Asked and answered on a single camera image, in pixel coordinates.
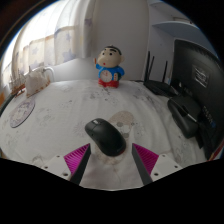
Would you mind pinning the white printed tablecloth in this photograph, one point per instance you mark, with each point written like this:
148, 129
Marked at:
60, 113

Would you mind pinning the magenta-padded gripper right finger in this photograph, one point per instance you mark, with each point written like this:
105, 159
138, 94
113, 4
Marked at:
146, 160

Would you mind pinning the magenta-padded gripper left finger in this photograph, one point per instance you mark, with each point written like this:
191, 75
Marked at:
77, 159

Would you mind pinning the wooden ship model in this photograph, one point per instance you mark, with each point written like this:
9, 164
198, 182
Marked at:
17, 87

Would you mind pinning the black computer mouse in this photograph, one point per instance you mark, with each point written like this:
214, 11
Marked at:
106, 137

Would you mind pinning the black router with antennas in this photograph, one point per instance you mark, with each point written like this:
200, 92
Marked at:
160, 87

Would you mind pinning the round purple printed mouse pad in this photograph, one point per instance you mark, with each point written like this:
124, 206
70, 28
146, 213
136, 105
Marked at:
21, 113

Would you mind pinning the white wall shelf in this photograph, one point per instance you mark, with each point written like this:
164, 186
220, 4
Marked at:
173, 26

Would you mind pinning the black keyboard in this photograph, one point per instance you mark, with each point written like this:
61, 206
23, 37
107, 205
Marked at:
6, 106

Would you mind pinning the black computer monitor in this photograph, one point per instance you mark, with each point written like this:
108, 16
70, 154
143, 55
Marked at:
206, 83

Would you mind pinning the cloth-covered white kettle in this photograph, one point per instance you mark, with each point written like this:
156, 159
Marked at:
36, 81

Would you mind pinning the white star-print curtain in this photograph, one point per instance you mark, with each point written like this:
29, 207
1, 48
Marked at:
50, 33

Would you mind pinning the red packet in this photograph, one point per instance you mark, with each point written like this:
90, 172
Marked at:
218, 152

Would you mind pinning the cartoon boy figurine clock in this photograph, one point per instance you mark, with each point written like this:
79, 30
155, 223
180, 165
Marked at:
110, 68

